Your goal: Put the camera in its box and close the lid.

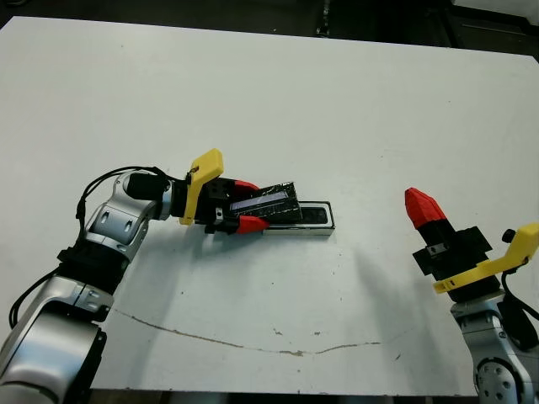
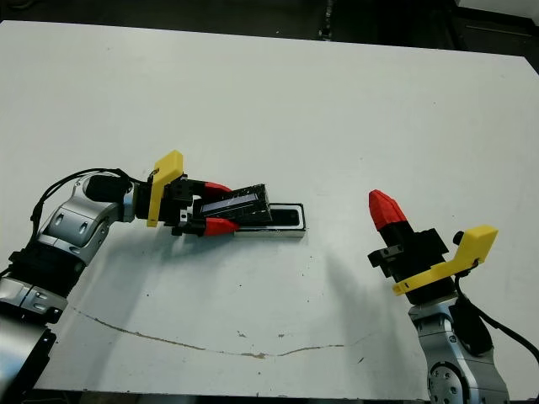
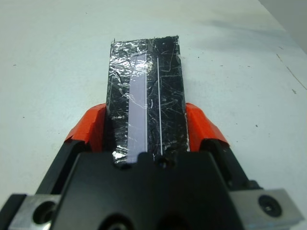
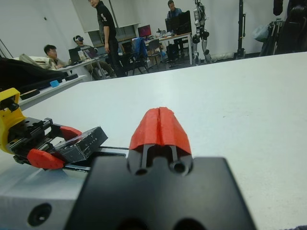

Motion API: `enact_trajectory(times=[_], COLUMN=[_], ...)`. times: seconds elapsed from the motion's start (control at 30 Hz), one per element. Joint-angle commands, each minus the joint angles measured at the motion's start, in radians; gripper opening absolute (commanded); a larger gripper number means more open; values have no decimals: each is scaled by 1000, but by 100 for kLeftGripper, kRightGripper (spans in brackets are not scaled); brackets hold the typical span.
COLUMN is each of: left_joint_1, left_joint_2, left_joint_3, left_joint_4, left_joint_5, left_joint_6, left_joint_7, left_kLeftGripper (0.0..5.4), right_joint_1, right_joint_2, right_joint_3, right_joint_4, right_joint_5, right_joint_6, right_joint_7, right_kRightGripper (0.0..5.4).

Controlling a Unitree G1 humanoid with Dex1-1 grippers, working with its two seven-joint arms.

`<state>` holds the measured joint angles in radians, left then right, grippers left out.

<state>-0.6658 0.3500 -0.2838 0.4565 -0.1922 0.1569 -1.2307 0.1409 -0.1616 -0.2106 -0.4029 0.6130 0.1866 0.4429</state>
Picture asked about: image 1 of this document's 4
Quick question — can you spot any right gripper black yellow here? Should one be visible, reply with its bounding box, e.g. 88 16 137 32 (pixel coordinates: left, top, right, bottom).
404 188 539 303

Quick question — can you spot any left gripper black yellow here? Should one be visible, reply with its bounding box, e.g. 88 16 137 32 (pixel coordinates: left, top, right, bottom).
170 147 271 236

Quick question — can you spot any black box lid with foil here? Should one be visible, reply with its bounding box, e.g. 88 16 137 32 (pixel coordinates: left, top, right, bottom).
228 180 305 225

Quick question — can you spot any box base with white lining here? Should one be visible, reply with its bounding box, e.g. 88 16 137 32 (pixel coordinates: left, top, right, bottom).
263 200 337 242

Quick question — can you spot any white cabinet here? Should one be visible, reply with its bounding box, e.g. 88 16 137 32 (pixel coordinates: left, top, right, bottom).
450 0 539 20

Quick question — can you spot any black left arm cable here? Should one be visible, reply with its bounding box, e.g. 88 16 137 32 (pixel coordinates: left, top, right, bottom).
8 165 189 332

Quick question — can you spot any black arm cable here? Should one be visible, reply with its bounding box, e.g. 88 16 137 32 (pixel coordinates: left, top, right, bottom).
8 165 189 332
500 268 539 326

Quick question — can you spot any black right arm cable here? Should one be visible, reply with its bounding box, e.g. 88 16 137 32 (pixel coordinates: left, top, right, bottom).
500 268 539 326

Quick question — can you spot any dark metal post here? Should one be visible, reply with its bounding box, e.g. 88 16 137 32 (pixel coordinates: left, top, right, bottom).
315 0 334 37

